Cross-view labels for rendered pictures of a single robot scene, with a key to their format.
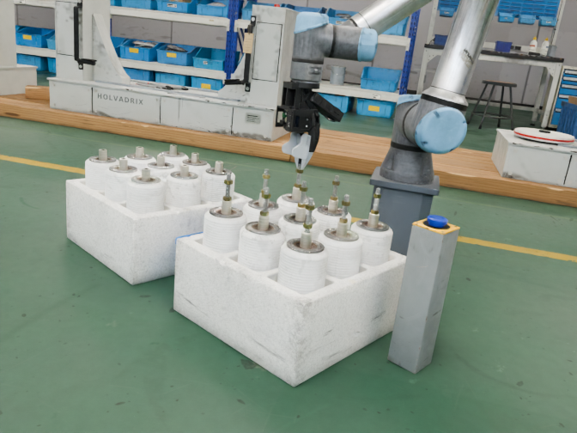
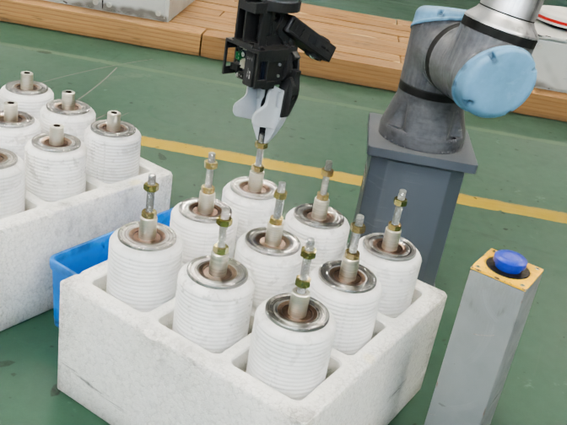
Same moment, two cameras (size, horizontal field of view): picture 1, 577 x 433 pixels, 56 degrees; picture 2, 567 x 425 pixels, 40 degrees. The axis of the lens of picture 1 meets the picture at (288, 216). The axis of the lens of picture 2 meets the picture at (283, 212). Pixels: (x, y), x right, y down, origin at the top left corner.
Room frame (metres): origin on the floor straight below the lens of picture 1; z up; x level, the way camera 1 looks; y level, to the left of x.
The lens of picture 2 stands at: (0.26, 0.13, 0.74)
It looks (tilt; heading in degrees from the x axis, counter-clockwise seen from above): 26 degrees down; 350
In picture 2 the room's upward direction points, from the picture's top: 10 degrees clockwise
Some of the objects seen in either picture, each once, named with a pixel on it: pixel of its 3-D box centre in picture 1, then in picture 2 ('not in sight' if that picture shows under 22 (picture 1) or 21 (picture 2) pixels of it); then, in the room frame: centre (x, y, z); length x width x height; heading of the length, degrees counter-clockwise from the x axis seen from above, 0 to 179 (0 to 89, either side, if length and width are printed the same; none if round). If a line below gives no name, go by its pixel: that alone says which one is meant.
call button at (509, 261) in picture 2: (436, 222); (509, 264); (1.03, -0.30, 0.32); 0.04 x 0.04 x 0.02
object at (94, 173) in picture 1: (102, 190); not in sight; (1.52, 0.55, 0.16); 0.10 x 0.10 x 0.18
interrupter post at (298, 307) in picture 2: (306, 240); (299, 303); (1.00, -0.04, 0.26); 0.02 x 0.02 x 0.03
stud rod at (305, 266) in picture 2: (308, 216); (305, 268); (1.00, -0.04, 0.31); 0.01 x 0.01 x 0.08
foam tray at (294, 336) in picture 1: (292, 283); (256, 339); (1.17, -0.03, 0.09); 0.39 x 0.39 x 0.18; 49
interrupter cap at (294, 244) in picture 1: (305, 246); (297, 312); (1.00, -0.04, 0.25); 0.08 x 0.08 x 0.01
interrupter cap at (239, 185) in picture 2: (296, 198); (254, 188); (1.33, -0.01, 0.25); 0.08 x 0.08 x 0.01
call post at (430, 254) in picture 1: (422, 296); (474, 371); (1.03, -0.30, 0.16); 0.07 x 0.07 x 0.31; 49
